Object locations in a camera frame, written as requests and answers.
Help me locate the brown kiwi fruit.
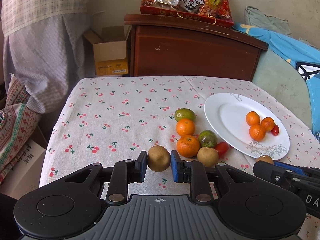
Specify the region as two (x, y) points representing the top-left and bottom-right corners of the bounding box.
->
(197, 147), (219, 167)
(255, 155), (274, 164)
(147, 145), (171, 172)

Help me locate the large orange tangerine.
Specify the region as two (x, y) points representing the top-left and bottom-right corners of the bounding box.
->
(176, 135), (200, 158)

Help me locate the red cherry tomato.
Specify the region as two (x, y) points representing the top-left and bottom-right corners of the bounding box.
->
(214, 141), (229, 158)
(271, 125), (279, 136)

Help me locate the green citrus fruit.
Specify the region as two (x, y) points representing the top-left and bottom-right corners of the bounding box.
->
(175, 108), (196, 122)
(198, 130), (217, 148)

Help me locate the small orange tangerine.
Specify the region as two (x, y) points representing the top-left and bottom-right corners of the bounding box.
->
(260, 117), (275, 132)

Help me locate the white floral plate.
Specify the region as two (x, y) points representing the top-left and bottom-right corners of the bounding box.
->
(204, 93), (290, 160)

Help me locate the white printed cardboard box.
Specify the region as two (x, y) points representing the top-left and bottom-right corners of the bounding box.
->
(1, 139), (46, 199)

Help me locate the green sofa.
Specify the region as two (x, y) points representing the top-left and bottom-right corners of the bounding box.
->
(245, 5), (319, 130)

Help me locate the patterned red green cloth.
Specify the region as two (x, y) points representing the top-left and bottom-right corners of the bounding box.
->
(1, 74), (41, 181)

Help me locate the open cardboard box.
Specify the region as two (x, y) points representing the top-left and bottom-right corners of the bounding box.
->
(84, 25), (130, 76)

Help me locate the dark wooden cabinet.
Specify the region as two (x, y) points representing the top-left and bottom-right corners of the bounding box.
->
(124, 14), (268, 81)

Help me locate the checked grey fabric cover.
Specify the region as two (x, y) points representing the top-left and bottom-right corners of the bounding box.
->
(2, 0), (89, 114)

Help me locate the red snack gift bag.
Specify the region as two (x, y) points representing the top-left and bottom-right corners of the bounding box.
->
(140, 0), (234, 28)

